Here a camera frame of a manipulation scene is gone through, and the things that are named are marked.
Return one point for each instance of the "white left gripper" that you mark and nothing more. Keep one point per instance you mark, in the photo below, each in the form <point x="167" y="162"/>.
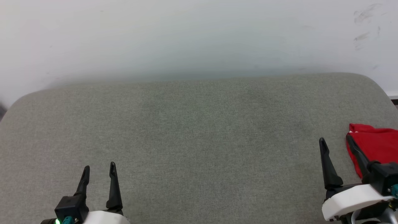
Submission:
<point x="105" y="217"/>

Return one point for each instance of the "dark wall baseboard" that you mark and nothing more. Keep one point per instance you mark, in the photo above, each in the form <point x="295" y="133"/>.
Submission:
<point x="395" y="101"/>

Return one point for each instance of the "red basketball jersey white sleeves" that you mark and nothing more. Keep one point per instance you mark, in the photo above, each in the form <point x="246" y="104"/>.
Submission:
<point x="377" y="146"/>

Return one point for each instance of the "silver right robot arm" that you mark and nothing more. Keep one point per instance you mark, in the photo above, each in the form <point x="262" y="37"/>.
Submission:
<point x="388" y="216"/>

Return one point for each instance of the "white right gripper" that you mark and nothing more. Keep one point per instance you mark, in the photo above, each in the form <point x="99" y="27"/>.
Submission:
<point x="351" y="199"/>

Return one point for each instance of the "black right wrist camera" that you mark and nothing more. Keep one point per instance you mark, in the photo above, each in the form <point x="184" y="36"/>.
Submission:
<point x="384" y="175"/>

